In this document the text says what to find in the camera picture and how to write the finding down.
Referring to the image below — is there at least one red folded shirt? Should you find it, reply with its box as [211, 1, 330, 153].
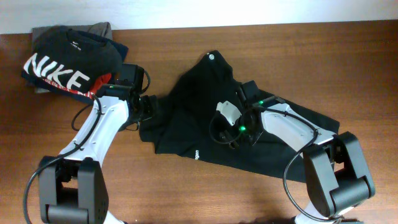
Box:
[44, 73, 112, 100]

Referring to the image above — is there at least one black Nike folded shirt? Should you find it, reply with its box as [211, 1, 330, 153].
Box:
[22, 26, 124, 94]

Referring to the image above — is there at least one black t-shirt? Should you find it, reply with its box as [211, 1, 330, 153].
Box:
[138, 50, 341, 184]

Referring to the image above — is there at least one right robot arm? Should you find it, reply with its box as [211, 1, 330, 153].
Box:
[216, 96, 376, 223]

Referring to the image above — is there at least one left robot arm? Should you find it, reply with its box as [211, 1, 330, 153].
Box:
[35, 85, 158, 223]

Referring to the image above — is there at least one navy folded shirt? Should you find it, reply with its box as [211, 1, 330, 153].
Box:
[20, 30, 129, 105]

